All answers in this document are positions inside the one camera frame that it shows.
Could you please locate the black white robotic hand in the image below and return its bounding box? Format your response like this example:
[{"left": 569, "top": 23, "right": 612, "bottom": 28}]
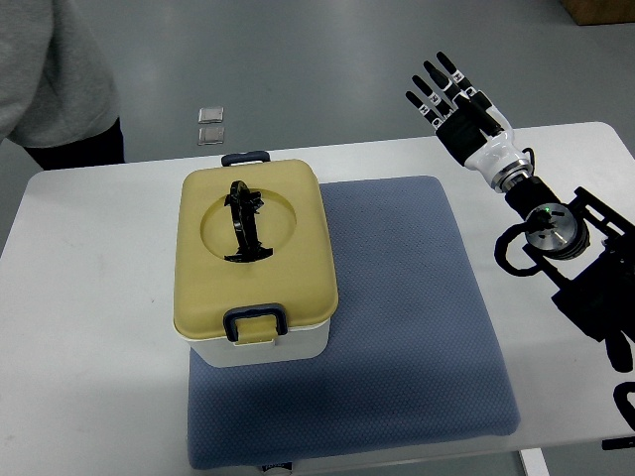
[{"left": 405, "top": 52, "right": 535, "bottom": 193}]

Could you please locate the yellow box lid black handle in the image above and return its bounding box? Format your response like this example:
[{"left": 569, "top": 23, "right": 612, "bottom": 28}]
[{"left": 174, "top": 160, "right": 338, "bottom": 344}]

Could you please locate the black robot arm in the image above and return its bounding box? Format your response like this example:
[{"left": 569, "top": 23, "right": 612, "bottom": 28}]
[{"left": 494, "top": 177, "right": 634, "bottom": 374}]

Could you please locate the cardboard box corner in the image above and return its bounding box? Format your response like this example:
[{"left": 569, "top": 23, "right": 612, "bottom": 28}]
[{"left": 561, "top": 0, "right": 634, "bottom": 26}]

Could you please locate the white storage box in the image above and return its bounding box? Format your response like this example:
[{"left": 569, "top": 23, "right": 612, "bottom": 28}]
[{"left": 183, "top": 319, "right": 330, "bottom": 368}]

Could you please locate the blue grey cushion mat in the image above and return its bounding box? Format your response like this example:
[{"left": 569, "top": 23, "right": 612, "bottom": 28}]
[{"left": 188, "top": 177, "right": 520, "bottom": 470}]

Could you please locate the upper metal floor plate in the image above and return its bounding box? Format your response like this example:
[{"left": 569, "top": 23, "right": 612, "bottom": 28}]
[{"left": 197, "top": 106, "right": 224, "bottom": 124}]

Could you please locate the white table leg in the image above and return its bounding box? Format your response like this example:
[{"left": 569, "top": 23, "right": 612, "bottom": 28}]
[{"left": 519, "top": 448, "right": 550, "bottom": 476}]

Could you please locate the person in grey sweater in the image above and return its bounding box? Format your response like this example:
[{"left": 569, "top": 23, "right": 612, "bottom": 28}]
[{"left": 1, "top": 1, "right": 125, "bottom": 171}]

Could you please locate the black table bracket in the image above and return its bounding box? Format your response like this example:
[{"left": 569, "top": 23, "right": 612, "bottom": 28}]
[{"left": 601, "top": 436, "right": 635, "bottom": 451}]

